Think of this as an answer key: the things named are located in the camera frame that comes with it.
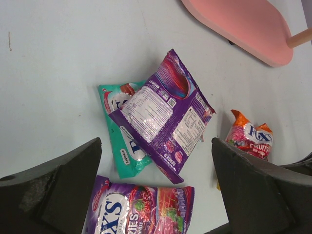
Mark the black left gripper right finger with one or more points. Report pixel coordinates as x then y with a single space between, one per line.
261 197

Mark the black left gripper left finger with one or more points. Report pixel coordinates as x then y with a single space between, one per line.
53 197

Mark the orange Fox's fruits candy bag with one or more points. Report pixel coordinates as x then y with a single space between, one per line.
254 140

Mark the purple Fox's berries candy bag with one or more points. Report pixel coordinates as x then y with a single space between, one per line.
135 209

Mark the teal Fox's candy bag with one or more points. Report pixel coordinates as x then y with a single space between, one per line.
130 160

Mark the purple candy bag face-down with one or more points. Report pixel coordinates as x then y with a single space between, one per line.
167 116

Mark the pink three-tier shelf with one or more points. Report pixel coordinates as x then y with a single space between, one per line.
256 26

